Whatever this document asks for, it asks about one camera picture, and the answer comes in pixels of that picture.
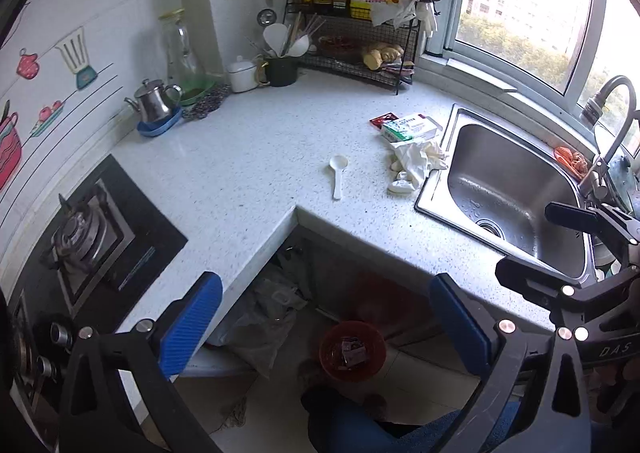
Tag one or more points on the gas stove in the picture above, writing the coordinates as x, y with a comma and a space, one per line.
105, 246

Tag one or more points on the sink faucet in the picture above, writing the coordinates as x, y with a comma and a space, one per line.
596, 184

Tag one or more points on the red trash bin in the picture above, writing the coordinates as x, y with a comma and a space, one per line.
352, 352

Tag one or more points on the wall drain cap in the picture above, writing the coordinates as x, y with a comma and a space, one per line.
266, 17

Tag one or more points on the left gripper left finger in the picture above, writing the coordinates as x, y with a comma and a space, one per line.
184, 322

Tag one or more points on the white ladle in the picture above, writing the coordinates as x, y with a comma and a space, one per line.
286, 41

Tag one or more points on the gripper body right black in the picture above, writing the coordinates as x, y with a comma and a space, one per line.
603, 316

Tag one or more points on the steel wool scrubber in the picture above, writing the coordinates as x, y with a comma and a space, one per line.
207, 102

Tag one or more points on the steel oil pot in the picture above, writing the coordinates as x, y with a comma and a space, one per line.
154, 101

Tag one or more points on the red snack packets on rack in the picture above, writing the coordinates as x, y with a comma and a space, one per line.
403, 70

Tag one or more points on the white plastic spoon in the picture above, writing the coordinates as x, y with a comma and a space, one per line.
338, 163

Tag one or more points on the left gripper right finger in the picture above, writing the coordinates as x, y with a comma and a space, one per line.
466, 322

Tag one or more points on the grey plastic bag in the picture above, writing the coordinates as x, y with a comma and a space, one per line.
257, 325

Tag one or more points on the blue plastic dish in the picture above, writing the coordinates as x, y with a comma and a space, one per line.
158, 128

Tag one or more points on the stainless steel sink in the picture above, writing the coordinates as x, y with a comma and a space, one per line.
498, 182

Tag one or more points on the white lidded sugar jar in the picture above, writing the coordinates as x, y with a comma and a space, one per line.
242, 75

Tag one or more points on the red sauce packet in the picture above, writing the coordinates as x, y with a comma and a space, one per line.
379, 121

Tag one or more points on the orange sink sponge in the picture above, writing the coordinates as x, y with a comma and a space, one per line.
571, 160

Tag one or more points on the white green medicine box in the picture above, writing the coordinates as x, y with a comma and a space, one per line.
410, 127

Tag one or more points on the dark green utensil mug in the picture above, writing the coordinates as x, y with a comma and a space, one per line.
278, 72

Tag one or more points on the ginger root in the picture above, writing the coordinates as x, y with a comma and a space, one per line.
378, 55

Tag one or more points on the black wire rack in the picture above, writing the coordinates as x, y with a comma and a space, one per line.
337, 43

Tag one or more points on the glass jar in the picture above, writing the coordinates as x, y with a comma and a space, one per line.
184, 68

